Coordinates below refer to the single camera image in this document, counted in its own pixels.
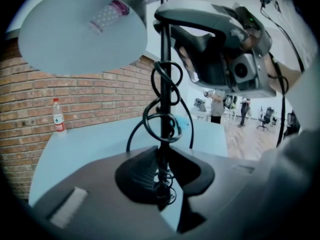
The clear water bottle red cap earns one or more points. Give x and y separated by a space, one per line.
59 119

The grey garment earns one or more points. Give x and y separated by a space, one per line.
200 104

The white table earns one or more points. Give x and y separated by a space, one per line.
202 115

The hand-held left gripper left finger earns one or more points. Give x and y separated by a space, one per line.
100 196

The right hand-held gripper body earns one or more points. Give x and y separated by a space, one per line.
252 66

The person's right forearm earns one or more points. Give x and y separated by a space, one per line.
287 76

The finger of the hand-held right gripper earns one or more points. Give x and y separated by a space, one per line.
207 69
195 14

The person's white printed shirt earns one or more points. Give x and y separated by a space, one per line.
300 29

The black desk lamp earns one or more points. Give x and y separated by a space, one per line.
75 39

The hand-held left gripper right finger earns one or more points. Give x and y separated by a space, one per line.
225 184

